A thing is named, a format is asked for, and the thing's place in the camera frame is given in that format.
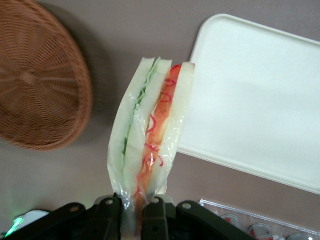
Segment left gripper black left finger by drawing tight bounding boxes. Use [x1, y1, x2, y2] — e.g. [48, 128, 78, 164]
[82, 196, 124, 240]

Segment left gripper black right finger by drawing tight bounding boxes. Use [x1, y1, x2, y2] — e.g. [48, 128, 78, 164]
[142, 196, 169, 240]

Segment plastic-wrapped sandwich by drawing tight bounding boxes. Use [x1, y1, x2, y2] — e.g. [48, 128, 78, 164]
[107, 56, 196, 240]

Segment cream plastic tray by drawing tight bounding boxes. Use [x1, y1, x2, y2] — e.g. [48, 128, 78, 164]
[176, 13, 320, 195]

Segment brown wicker basket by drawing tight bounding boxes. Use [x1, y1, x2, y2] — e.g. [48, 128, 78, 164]
[0, 0, 94, 152]

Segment clear acrylic bottle stand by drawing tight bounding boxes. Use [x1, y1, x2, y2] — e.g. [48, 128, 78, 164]
[198, 198, 320, 240]

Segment red cola bottle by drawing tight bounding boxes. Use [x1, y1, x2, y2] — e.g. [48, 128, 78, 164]
[248, 222, 273, 238]
[221, 213, 242, 226]

